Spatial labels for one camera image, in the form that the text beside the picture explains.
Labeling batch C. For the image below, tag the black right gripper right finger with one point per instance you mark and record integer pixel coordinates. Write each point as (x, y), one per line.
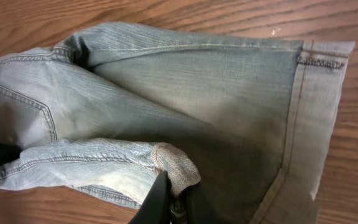
(199, 209)

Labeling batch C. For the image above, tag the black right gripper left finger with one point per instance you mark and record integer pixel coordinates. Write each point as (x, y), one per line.
(155, 208)

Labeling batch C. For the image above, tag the light blue denim shorts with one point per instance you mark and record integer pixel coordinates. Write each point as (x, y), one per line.
(110, 107)

